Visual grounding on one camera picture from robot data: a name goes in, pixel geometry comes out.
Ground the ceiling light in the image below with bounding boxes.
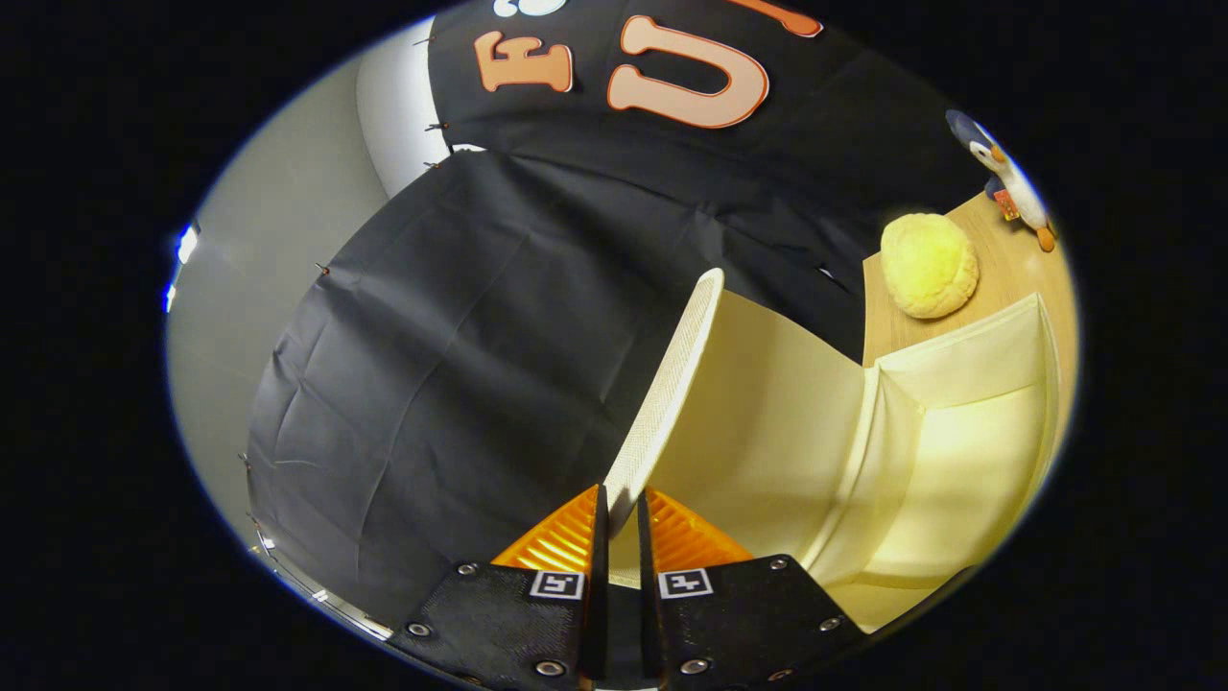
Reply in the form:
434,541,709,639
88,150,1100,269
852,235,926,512
163,223,200,313

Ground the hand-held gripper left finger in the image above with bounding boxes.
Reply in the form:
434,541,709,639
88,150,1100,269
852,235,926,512
389,485,610,691

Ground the penguin plush toy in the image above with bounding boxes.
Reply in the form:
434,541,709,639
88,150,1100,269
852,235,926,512
945,108,1058,253

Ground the beige fabric storage box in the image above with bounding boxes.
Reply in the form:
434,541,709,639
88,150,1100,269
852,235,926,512
602,268,1066,634

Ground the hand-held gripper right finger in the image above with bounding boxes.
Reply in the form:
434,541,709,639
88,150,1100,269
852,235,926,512
636,487,864,691

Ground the yellow plush bun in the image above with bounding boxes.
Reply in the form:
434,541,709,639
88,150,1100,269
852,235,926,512
880,213,980,320

